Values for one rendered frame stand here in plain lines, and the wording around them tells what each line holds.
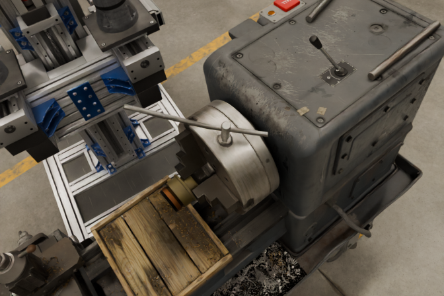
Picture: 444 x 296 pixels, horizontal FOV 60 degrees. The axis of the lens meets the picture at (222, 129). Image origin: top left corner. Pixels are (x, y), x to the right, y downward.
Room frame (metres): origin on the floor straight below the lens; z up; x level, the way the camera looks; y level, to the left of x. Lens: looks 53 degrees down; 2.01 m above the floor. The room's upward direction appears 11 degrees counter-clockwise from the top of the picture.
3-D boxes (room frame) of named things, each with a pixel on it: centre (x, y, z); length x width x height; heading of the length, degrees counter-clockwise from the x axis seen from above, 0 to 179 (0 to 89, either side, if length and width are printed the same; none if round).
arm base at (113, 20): (1.23, 0.30, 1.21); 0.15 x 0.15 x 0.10
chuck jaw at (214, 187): (0.48, 0.04, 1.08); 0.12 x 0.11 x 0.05; 28
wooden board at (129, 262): (0.46, 0.26, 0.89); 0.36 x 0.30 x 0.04; 28
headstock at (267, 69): (0.80, -0.33, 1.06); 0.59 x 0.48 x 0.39; 118
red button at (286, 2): (1.00, -0.28, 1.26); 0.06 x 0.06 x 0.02; 28
